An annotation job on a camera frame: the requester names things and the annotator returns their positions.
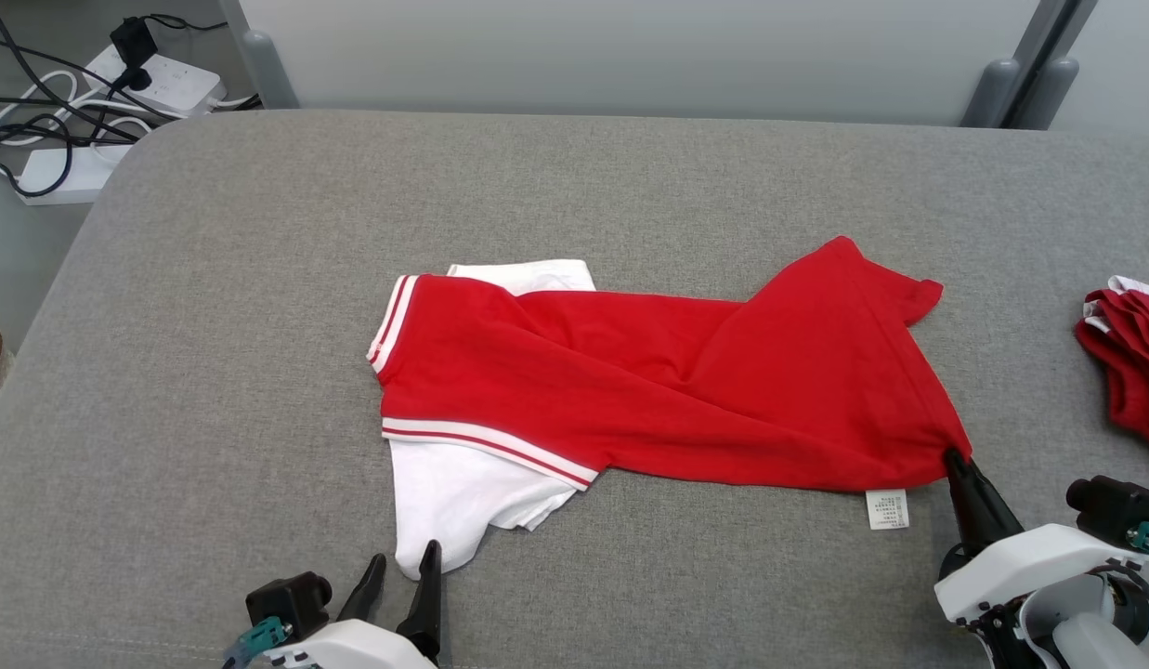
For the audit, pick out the plain white power strip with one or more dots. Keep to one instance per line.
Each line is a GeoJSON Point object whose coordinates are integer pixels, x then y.
{"type": "Point", "coordinates": [68, 177]}

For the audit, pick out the grey partition foot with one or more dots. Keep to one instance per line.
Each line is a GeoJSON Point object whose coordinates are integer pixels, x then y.
{"type": "Point", "coordinates": [1048, 95]}
{"type": "Point", "coordinates": [269, 74]}
{"type": "Point", "coordinates": [990, 93]}

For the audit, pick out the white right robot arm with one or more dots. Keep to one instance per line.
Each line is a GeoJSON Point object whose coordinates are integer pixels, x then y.
{"type": "Point", "coordinates": [1085, 632]}

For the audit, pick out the red and white t-shirt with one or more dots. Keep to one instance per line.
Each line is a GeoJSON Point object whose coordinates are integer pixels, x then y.
{"type": "Point", "coordinates": [630, 381]}

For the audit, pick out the white power strip with sockets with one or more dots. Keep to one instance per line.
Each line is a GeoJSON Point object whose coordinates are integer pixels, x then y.
{"type": "Point", "coordinates": [170, 84]}

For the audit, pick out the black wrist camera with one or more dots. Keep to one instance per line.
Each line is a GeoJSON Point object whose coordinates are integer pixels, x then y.
{"type": "Point", "coordinates": [1113, 506]}
{"type": "Point", "coordinates": [286, 599]}

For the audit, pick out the red Bulls 23 shorts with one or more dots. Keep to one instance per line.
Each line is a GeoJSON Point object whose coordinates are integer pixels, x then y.
{"type": "Point", "coordinates": [1131, 362]}

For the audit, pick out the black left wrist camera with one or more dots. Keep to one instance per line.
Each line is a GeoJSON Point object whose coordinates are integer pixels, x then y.
{"type": "Point", "coordinates": [286, 599]}

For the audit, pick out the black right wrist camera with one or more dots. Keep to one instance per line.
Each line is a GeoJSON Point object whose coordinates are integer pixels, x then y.
{"type": "Point", "coordinates": [1113, 506]}

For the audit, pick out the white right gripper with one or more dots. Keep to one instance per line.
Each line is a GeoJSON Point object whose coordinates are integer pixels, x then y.
{"type": "Point", "coordinates": [1020, 567]}

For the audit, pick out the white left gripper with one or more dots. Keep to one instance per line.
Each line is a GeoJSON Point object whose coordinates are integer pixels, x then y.
{"type": "Point", "coordinates": [351, 646]}

